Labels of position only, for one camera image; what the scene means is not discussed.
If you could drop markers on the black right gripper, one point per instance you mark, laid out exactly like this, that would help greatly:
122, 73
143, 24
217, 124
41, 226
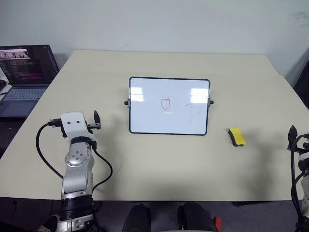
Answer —
303, 145

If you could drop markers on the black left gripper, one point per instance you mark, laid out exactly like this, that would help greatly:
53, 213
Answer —
93, 126

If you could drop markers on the yellow and black eraser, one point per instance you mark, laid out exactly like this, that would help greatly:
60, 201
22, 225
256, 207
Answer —
237, 136

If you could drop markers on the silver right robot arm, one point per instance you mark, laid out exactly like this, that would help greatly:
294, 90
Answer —
306, 188

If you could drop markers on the black-framed tabletop whiteboard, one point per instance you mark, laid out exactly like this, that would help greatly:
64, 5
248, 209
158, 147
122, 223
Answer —
149, 116

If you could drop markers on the black panel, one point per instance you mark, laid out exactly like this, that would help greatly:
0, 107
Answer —
303, 84

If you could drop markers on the open dark blue laptop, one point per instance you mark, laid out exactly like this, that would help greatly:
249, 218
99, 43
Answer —
24, 96

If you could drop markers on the dark rounded shape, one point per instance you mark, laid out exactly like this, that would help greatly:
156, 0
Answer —
136, 217

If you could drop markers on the small red object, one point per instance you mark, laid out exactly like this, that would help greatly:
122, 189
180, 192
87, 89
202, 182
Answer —
217, 222

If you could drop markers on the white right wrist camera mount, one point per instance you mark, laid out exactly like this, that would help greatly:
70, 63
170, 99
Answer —
304, 155

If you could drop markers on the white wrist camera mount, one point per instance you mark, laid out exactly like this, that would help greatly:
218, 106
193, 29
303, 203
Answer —
74, 128
304, 155

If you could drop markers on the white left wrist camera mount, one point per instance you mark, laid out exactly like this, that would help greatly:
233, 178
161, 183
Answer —
74, 128

